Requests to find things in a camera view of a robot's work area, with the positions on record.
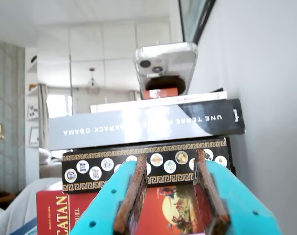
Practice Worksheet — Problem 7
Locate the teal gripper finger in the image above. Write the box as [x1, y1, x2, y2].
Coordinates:
[69, 153, 148, 235]
[192, 149, 283, 235]

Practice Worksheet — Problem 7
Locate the red Catan game box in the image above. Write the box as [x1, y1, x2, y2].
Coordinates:
[36, 185, 205, 235]

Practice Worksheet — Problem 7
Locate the grey Obama book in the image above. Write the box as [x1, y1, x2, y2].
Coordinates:
[48, 98, 247, 151]

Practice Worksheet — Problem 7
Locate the blue flat item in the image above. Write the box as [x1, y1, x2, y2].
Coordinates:
[8, 216, 38, 235]

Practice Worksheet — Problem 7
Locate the white bed cover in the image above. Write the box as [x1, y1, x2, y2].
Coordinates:
[0, 177, 63, 235]

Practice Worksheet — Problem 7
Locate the thin white book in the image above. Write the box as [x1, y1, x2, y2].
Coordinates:
[90, 91, 228, 114]

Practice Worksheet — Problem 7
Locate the white curtain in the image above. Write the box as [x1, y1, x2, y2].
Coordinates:
[38, 84, 49, 150]

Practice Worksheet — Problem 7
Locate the small orange box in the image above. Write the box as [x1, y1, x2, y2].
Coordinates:
[143, 87, 179, 100]

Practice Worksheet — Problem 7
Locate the dark round object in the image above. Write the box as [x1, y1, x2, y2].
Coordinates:
[145, 75, 186, 95]

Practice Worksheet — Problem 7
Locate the white smartphone in clear case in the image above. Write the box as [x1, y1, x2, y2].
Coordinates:
[133, 41, 198, 98]

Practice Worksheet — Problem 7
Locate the mirrored white wardrobe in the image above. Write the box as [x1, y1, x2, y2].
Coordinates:
[37, 23, 183, 116]

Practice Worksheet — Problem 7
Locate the white wall shelf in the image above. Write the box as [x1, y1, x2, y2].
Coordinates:
[25, 55, 39, 149]

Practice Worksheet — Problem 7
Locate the black picture frame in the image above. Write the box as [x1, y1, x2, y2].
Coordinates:
[178, 0, 217, 45]

